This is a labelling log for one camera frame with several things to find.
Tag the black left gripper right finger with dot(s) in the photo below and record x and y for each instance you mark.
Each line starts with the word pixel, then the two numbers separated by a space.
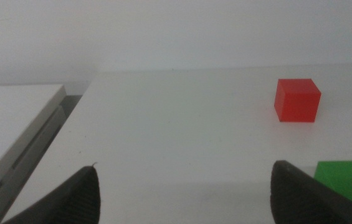
pixel 297 199

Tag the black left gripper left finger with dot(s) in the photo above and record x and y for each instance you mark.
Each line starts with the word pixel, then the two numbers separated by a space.
pixel 76 199

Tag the green cube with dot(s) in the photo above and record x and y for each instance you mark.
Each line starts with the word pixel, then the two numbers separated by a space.
pixel 350 180

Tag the red cube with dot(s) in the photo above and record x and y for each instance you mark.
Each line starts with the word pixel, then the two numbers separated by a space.
pixel 298 102

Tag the white neighbouring table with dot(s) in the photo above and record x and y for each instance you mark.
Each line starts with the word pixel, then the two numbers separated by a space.
pixel 7 118

